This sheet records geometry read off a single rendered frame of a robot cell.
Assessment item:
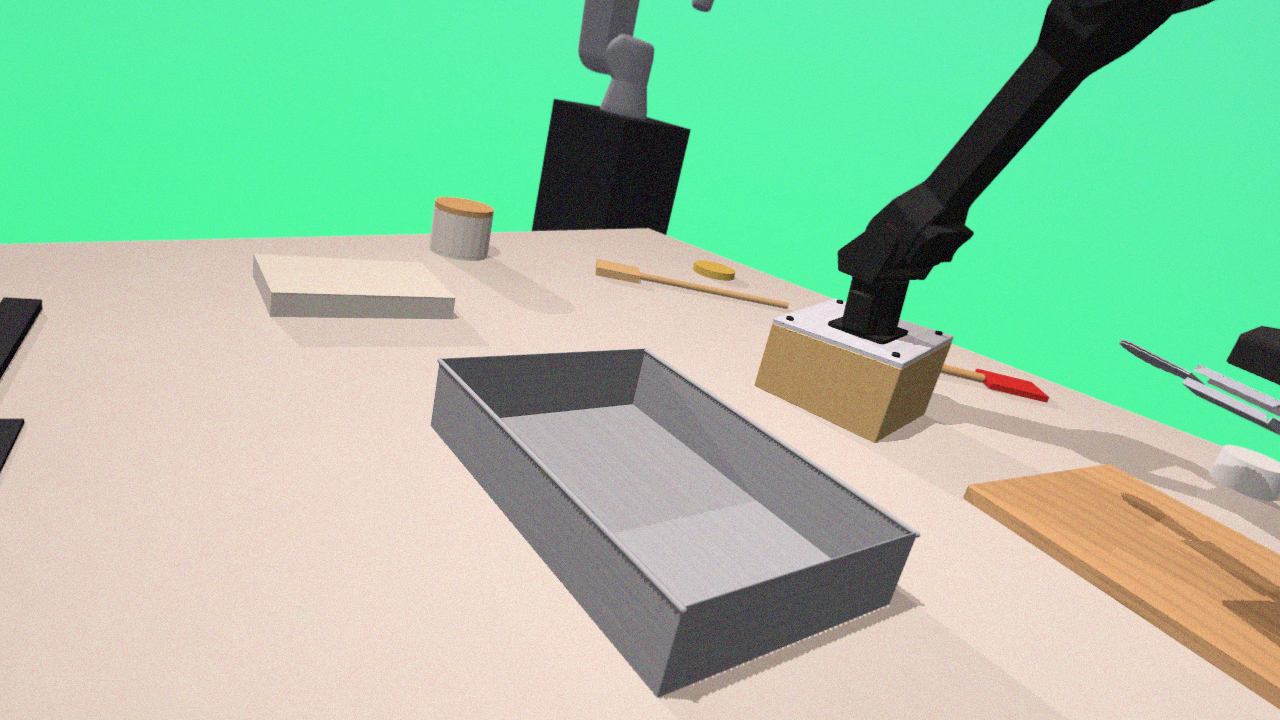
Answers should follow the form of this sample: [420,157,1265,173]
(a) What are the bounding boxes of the red spatula with wooden handle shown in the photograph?
[940,364,1050,404]

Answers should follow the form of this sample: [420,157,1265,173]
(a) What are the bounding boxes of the yellow flat round disc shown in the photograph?
[692,260,735,281]

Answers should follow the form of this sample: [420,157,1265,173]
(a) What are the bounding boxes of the tan wooden spatula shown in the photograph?
[595,259,788,309]

